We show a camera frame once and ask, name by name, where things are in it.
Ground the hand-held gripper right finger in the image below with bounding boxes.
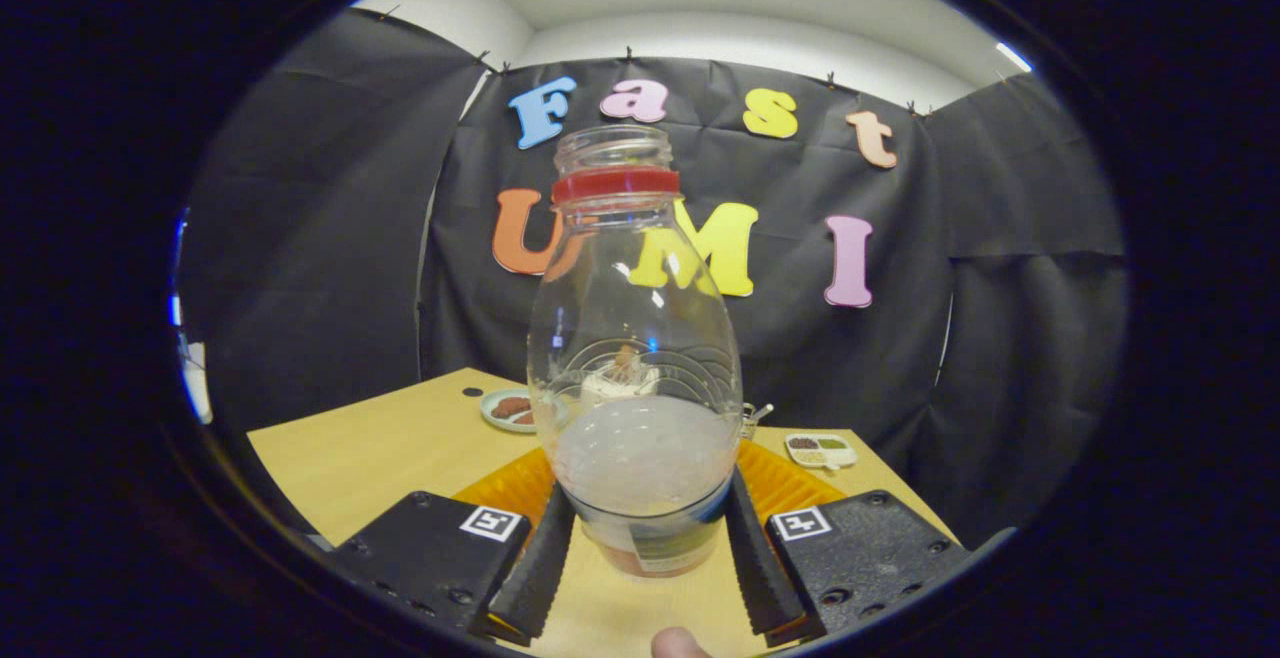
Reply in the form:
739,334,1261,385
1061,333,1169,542
725,438,973,644

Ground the black backdrop cloth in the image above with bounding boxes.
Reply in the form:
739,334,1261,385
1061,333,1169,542
178,8,1129,549

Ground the pale green plate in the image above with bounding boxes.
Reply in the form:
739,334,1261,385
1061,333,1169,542
480,388,569,435

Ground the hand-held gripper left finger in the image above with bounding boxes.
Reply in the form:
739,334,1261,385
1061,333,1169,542
330,446,579,644

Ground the clear plastic juice bottle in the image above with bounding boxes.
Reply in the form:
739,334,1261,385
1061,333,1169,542
527,125,744,579

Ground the white toaster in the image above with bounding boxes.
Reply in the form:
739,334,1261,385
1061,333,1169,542
580,343,661,404

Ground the wooden table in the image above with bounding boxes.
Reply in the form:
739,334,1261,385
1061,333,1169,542
247,368,961,658

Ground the white divided dish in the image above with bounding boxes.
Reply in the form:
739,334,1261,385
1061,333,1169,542
785,432,859,470

